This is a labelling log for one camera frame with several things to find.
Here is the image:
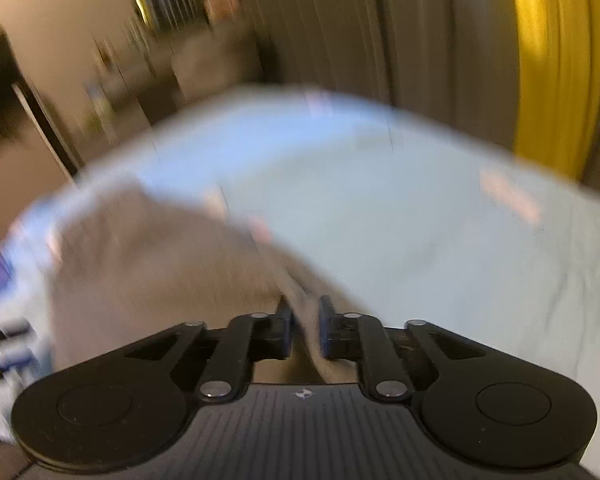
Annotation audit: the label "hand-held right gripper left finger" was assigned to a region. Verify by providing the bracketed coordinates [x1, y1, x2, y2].
[125, 296, 294, 403]

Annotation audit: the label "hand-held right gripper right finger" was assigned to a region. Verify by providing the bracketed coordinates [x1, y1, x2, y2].
[319, 294, 485, 403]

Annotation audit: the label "grey pants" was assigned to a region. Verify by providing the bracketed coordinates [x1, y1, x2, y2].
[45, 180, 363, 386]

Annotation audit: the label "light blue printed bed sheet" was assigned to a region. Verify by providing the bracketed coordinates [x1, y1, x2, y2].
[0, 84, 600, 461]

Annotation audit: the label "grey curtain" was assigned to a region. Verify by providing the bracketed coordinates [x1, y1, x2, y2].
[220, 0, 523, 113]

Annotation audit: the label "dark wooden furniture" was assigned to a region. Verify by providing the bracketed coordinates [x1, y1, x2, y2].
[0, 24, 83, 177]

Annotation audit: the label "yellow curtain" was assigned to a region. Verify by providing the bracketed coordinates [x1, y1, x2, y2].
[509, 0, 600, 182]

